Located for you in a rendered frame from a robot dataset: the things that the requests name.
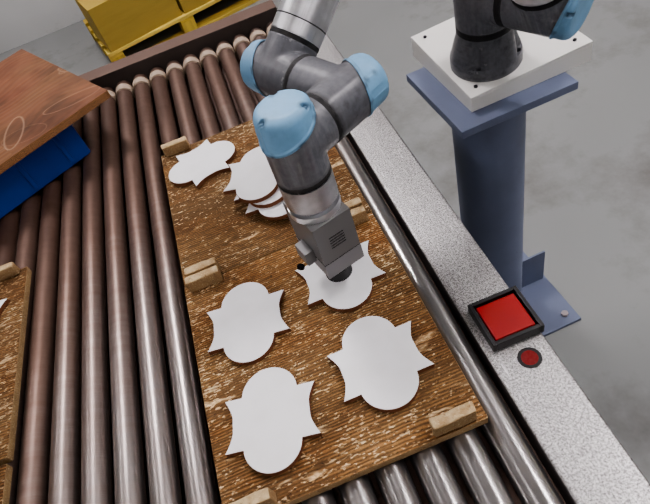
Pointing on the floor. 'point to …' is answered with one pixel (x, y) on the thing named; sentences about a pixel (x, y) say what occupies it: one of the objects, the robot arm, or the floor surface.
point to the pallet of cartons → (144, 20)
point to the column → (500, 184)
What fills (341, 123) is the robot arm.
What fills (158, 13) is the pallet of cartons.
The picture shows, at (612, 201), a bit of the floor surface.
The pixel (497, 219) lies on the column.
